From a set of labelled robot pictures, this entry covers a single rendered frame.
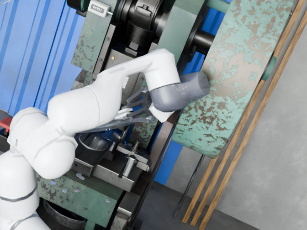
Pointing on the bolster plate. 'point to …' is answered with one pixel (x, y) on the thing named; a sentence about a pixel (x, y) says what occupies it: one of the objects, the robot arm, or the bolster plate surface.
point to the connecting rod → (141, 24)
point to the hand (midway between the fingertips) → (123, 113)
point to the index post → (129, 165)
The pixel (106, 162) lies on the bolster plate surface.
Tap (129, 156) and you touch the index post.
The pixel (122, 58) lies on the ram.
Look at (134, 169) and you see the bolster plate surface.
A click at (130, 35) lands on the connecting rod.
